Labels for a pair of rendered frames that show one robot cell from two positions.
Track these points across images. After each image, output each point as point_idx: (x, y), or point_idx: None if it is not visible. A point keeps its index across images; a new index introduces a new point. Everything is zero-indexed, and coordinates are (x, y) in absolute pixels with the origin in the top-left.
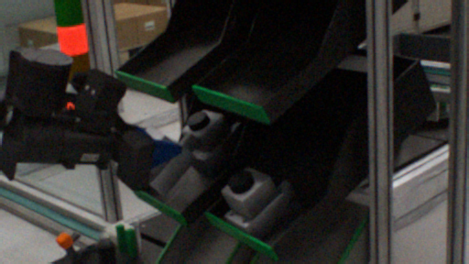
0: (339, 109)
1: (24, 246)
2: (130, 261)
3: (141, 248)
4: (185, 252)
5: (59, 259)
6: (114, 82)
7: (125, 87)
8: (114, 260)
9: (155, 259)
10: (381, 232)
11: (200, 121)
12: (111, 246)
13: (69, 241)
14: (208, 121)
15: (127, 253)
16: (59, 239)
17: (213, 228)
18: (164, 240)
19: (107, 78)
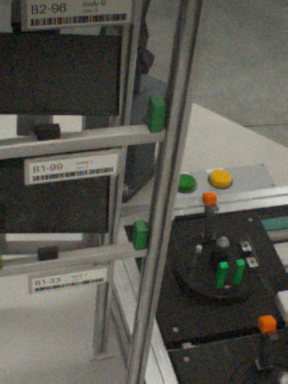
0: None
1: None
2: (207, 278)
3: (192, 269)
4: (86, 239)
5: (272, 248)
6: (12, 10)
7: (11, 21)
8: (211, 263)
9: (217, 312)
10: None
11: (36, 125)
12: (214, 251)
13: (204, 200)
14: (35, 133)
15: (226, 283)
16: (208, 192)
17: (75, 246)
18: (256, 337)
19: (13, 2)
